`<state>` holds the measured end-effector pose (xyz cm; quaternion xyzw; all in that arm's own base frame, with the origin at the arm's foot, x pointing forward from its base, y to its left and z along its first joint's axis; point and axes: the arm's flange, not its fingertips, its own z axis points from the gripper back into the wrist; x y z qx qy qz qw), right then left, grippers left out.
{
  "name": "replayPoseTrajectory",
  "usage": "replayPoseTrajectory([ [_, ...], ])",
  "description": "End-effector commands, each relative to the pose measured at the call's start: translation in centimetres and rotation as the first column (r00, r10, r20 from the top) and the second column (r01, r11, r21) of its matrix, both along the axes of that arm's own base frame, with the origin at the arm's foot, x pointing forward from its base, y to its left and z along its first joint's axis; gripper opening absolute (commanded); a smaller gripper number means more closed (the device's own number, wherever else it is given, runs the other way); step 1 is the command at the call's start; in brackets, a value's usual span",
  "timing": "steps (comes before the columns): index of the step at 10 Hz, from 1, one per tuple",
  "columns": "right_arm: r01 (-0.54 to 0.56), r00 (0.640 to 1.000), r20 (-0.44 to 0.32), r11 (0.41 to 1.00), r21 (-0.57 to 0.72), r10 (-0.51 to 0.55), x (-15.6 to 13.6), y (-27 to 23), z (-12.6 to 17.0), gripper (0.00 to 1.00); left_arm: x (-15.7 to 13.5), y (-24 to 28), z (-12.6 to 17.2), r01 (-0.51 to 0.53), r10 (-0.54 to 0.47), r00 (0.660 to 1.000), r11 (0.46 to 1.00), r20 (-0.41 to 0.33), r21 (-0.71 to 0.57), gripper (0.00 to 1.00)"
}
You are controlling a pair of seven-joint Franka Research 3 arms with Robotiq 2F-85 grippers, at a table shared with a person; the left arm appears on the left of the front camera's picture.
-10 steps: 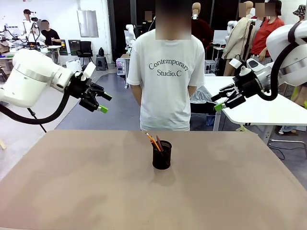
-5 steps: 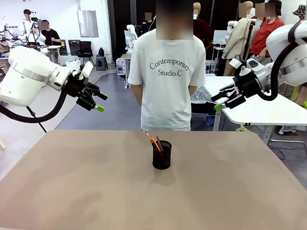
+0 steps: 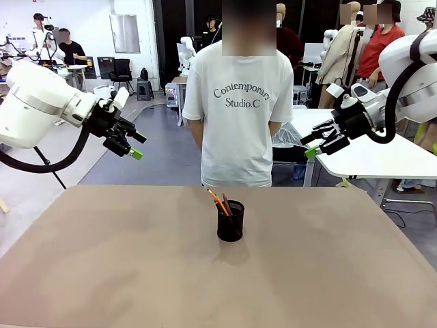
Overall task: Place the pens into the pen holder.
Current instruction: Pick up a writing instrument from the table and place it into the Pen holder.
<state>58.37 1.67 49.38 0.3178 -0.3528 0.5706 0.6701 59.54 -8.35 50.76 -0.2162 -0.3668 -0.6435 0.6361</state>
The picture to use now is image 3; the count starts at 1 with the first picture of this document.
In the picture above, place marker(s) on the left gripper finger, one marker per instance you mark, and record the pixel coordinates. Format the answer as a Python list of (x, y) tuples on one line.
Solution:
[(124, 148), (131, 130)]

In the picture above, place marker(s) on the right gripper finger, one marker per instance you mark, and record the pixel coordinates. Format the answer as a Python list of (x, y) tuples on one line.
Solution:
[(329, 145), (319, 131)]

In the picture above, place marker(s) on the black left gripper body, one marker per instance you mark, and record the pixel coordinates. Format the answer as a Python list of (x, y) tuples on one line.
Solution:
[(106, 119)]

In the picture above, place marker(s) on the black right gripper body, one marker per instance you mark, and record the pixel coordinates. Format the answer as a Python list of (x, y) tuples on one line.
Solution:
[(353, 121)]

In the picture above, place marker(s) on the yellow pencil with dark tip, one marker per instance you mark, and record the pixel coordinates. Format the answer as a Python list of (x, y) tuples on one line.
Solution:
[(213, 196)]

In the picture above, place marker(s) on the yellow pencil with red eraser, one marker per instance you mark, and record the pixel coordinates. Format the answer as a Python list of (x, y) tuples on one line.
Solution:
[(222, 207)]

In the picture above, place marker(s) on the dark red pen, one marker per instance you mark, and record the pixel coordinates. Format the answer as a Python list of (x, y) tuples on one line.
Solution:
[(227, 203)]

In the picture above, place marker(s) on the person's left forearm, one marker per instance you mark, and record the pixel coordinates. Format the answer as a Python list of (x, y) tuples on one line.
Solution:
[(275, 128)]

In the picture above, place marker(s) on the person's right forearm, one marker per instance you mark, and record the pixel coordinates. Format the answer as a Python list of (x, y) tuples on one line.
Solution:
[(195, 133)]

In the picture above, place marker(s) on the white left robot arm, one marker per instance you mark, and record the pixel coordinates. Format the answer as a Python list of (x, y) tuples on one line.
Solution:
[(30, 106)]

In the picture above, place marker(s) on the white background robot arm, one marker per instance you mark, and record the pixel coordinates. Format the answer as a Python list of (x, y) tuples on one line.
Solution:
[(187, 49)]

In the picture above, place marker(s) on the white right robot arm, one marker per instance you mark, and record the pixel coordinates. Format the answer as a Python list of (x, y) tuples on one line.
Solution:
[(420, 85)]

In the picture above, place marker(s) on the black mesh pen holder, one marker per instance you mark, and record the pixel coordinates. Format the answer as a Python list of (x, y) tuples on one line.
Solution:
[(230, 227)]

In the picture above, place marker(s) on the white computer case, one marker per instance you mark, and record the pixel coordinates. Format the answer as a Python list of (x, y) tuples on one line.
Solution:
[(299, 94)]

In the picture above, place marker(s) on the grey step stool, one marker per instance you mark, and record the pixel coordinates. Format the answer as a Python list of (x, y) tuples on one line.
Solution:
[(145, 89)]

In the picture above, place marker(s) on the white side table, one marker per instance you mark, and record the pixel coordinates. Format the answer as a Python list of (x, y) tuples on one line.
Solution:
[(375, 164)]

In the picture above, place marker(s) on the black office chair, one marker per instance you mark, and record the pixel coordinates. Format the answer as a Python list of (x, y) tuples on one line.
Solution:
[(121, 71)]

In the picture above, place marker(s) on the dark display panel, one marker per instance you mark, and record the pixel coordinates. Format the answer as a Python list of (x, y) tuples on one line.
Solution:
[(105, 66)]

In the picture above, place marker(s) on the computer tower with lights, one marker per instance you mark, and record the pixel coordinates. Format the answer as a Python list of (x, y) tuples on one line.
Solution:
[(171, 94)]

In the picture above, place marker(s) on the black bag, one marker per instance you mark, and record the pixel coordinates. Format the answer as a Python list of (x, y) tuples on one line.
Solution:
[(144, 72)]

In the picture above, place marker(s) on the wooden background table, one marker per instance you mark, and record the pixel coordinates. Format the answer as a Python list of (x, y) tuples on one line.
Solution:
[(177, 80)]

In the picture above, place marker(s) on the mannequin with beige coat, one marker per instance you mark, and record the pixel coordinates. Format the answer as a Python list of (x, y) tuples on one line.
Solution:
[(336, 51)]

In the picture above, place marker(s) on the person in red shirt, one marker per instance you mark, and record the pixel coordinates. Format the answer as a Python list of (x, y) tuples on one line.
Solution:
[(375, 51)]

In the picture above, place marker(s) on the background person in black t-shirt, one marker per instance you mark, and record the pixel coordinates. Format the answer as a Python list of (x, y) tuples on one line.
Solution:
[(73, 51)]

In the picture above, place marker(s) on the white monitor screen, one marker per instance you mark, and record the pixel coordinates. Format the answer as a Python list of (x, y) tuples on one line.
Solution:
[(312, 53)]

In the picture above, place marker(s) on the person in white t-shirt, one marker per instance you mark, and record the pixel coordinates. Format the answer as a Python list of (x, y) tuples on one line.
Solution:
[(239, 102)]

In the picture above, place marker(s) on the mannequin in dark red top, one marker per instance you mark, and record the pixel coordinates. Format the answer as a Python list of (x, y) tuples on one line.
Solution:
[(290, 39)]

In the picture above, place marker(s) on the background person in white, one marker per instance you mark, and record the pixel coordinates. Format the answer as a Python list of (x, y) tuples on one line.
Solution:
[(41, 32)]

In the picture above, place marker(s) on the mannequin with bucket hat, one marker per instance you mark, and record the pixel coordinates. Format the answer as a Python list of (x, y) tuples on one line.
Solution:
[(426, 15)]

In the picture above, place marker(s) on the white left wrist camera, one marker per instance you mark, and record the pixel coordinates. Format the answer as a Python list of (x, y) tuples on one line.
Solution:
[(121, 97)]

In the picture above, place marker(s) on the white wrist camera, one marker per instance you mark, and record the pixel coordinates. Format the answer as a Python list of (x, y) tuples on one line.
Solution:
[(336, 89), (121, 97)]

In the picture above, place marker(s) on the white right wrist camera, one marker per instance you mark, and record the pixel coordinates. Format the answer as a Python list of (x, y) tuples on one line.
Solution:
[(336, 89)]

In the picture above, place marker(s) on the metal wall panel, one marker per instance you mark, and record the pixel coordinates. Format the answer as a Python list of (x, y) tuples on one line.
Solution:
[(125, 33)]

